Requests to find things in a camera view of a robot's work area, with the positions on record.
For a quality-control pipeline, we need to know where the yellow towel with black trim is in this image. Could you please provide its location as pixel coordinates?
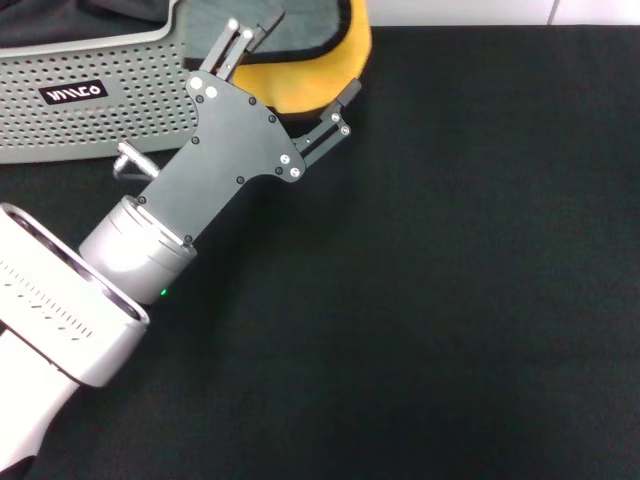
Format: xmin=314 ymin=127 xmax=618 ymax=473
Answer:
xmin=183 ymin=0 xmax=375 ymax=117

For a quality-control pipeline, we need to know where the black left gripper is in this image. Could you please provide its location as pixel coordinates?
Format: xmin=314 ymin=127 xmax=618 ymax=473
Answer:
xmin=137 ymin=12 xmax=365 ymax=248

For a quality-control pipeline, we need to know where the black tablecloth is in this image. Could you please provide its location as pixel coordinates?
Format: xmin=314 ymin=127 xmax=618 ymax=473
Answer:
xmin=0 ymin=24 xmax=640 ymax=480

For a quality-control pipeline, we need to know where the dark crumpled cloth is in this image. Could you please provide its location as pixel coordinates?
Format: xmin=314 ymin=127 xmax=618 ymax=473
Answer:
xmin=0 ymin=0 xmax=176 ymax=49

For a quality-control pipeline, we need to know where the grey perforated storage box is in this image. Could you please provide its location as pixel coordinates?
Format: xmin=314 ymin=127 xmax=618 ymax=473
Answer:
xmin=0 ymin=0 xmax=206 ymax=166

